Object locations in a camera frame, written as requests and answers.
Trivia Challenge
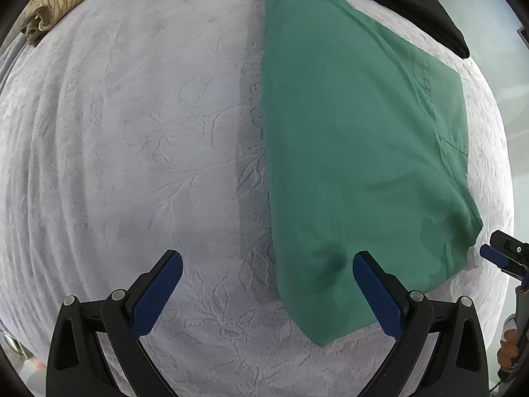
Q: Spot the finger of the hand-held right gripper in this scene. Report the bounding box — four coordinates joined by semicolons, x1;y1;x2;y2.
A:
480;244;529;278
490;230;529;257

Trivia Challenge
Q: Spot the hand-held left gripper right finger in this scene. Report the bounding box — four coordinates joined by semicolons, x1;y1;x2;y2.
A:
352;250;490;397

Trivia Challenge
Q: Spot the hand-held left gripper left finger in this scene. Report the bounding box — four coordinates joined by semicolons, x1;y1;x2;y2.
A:
45;249;183;397

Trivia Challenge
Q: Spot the green garment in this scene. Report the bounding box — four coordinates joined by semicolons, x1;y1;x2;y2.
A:
261;0;484;348

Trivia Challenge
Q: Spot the person's right hand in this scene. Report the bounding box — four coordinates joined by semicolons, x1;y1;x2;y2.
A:
497;316;517;371

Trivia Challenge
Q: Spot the light purple embossed bedspread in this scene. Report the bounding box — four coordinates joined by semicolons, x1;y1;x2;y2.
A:
0;0;515;397

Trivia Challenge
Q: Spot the grey bedding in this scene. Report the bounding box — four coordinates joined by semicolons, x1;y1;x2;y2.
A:
0;29;34;96

